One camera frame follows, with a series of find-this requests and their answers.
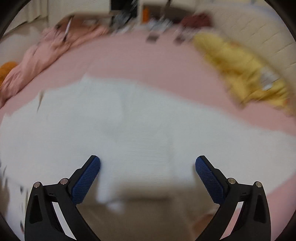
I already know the white fluffy knit sweater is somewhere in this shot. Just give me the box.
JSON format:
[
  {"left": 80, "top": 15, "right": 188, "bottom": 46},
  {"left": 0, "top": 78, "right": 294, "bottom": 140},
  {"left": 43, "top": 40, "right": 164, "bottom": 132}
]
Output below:
[{"left": 1, "top": 76, "right": 295, "bottom": 240}]

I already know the small folding lap table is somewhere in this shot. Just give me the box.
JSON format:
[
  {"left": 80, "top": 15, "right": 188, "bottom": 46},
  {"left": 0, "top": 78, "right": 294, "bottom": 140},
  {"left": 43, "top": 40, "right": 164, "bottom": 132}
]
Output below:
[{"left": 55, "top": 11, "right": 118, "bottom": 42}]

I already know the yellow cat print blanket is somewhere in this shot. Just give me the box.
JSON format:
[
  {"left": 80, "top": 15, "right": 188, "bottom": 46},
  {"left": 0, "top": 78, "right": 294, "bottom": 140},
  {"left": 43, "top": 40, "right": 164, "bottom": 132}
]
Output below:
[{"left": 193, "top": 31, "right": 293, "bottom": 114}]

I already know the orange pumpkin cushion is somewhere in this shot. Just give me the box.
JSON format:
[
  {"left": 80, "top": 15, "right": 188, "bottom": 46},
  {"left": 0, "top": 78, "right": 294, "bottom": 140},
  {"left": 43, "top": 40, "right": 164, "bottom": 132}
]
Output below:
[{"left": 0, "top": 61, "right": 18, "bottom": 86}]

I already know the pink crumpled duvet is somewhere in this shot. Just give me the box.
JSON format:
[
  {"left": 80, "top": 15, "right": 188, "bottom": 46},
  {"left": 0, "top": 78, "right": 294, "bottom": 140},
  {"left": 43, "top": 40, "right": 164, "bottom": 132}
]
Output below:
[{"left": 1, "top": 24, "right": 109, "bottom": 107}]

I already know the pink bed sheet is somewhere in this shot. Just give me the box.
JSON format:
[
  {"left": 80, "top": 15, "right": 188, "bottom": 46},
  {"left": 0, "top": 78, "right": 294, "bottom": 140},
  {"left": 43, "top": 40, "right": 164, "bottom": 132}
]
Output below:
[{"left": 0, "top": 29, "right": 296, "bottom": 241}]

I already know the cream tufted headboard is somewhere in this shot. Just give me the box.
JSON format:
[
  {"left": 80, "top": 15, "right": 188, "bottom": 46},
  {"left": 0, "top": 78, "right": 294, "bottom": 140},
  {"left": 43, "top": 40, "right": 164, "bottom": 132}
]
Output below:
[{"left": 196, "top": 4, "right": 296, "bottom": 77}]

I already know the small dark charger block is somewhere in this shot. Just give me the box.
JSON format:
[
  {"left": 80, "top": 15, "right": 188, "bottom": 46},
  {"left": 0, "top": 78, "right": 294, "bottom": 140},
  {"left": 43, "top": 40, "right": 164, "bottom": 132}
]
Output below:
[{"left": 174, "top": 35, "right": 185, "bottom": 45}]

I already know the dark red clothing pile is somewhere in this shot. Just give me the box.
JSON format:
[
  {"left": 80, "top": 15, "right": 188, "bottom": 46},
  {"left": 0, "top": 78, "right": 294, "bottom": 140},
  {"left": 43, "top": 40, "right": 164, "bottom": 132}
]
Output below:
[{"left": 181, "top": 13, "right": 212, "bottom": 29}]

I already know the small black box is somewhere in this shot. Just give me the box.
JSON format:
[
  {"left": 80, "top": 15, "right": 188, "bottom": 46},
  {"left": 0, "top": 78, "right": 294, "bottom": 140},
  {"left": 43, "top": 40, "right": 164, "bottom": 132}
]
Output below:
[{"left": 146, "top": 34, "right": 159, "bottom": 43}]

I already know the orange bottle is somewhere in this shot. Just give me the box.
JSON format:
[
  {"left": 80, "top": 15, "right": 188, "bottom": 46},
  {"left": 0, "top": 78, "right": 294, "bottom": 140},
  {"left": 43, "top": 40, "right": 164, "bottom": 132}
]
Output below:
[{"left": 142, "top": 6, "right": 149, "bottom": 23}]

